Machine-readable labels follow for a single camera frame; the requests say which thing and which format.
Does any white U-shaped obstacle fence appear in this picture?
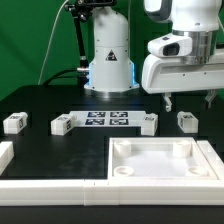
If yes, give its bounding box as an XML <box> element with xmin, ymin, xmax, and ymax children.
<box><xmin>0</xmin><ymin>140</ymin><xmax>224</xmax><ymax>206</ymax></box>

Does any white cable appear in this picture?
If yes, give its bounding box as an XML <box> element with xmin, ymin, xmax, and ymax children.
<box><xmin>37</xmin><ymin>0</ymin><xmax>71</xmax><ymax>86</ymax></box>

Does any black cable bundle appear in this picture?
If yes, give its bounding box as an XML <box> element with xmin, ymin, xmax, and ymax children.
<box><xmin>42</xmin><ymin>67</ymin><xmax>90</xmax><ymax>87</ymax></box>

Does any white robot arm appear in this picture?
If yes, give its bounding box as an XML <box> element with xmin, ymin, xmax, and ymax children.
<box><xmin>85</xmin><ymin>0</ymin><xmax>224</xmax><ymax>110</ymax></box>

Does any black camera stand pole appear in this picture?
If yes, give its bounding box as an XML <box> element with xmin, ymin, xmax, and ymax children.
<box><xmin>65</xmin><ymin>0</ymin><xmax>117</xmax><ymax>67</ymax></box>

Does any white square tabletop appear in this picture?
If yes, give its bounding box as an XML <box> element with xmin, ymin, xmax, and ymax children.
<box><xmin>108</xmin><ymin>137</ymin><xmax>219</xmax><ymax>181</ymax></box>

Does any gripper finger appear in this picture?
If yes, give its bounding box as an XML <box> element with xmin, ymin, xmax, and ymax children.
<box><xmin>163</xmin><ymin>93</ymin><xmax>172</xmax><ymax>112</ymax></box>
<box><xmin>205</xmin><ymin>89</ymin><xmax>218</xmax><ymax>108</ymax></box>

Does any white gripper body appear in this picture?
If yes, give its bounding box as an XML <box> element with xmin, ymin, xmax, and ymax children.
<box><xmin>142</xmin><ymin>53</ymin><xmax>224</xmax><ymax>94</ymax></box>

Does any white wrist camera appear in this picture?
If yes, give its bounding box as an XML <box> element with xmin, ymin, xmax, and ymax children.
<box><xmin>148</xmin><ymin>33</ymin><xmax>193</xmax><ymax>58</ymax></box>

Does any white fiducial marker sheet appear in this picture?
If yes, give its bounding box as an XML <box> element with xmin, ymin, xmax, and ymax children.
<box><xmin>71</xmin><ymin>111</ymin><xmax>146</xmax><ymax>127</ymax></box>

